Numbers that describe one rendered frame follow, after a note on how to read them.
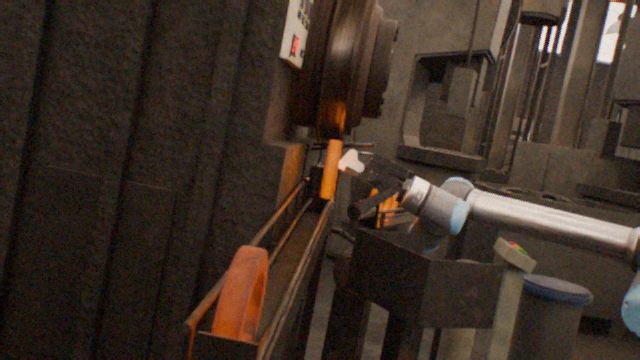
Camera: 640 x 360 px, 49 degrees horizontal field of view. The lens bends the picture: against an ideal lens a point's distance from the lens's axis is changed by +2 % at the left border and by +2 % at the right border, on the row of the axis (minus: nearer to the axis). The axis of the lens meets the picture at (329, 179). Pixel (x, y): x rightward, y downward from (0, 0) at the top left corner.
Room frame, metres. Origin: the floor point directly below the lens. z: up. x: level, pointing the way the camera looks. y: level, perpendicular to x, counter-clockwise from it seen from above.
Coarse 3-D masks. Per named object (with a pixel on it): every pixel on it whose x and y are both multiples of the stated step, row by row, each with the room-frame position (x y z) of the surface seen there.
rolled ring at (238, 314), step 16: (240, 256) 0.85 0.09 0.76; (256, 256) 0.86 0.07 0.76; (240, 272) 0.83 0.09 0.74; (256, 272) 0.84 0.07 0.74; (224, 288) 0.81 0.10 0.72; (240, 288) 0.81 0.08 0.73; (256, 288) 0.94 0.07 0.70; (224, 304) 0.80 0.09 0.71; (240, 304) 0.80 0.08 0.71; (256, 304) 0.94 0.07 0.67; (224, 320) 0.80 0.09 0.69; (240, 320) 0.80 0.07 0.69; (256, 320) 0.94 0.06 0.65; (240, 336) 0.81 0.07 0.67
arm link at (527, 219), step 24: (456, 192) 1.88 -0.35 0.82; (480, 192) 1.87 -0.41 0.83; (480, 216) 1.84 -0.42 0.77; (504, 216) 1.80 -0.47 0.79; (528, 216) 1.76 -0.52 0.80; (552, 216) 1.74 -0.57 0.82; (576, 216) 1.72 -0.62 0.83; (552, 240) 1.74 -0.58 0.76; (576, 240) 1.69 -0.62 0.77; (600, 240) 1.66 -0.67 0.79; (624, 240) 1.63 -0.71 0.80
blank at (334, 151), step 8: (336, 144) 1.74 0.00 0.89; (328, 152) 1.71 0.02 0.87; (336, 152) 1.71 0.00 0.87; (328, 160) 1.70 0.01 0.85; (336, 160) 1.70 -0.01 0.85; (328, 168) 1.70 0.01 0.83; (336, 168) 1.70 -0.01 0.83; (328, 176) 1.70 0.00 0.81; (336, 176) 1.70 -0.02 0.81; (328, 184) 1.70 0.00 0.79; (328, 192) 1.72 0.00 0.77
